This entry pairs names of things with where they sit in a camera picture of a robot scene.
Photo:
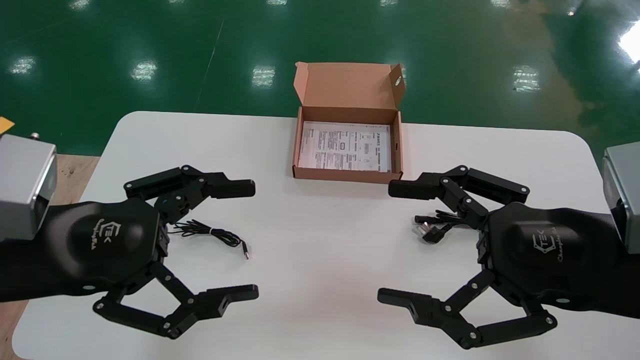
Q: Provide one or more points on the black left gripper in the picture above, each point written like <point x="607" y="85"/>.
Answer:
<point x="100" y="245"/>

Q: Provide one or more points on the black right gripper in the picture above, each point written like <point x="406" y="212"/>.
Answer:
<point x="550" y="255"/>

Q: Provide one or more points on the brown cardboard storage box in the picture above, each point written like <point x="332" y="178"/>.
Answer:
<point x="347" y="85"/>

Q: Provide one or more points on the white printed instruction sheet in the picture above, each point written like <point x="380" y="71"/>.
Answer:
<point x="345" y="147"/>

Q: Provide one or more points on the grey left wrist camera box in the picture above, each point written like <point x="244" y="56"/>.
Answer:
<point x="22" y="185"/>

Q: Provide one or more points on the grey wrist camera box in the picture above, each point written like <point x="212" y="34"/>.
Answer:
<point x="625" y="195"/>
<point x="22" y="185"/>

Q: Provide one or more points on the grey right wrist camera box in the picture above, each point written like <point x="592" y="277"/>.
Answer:
<point x="625" y="195"/>

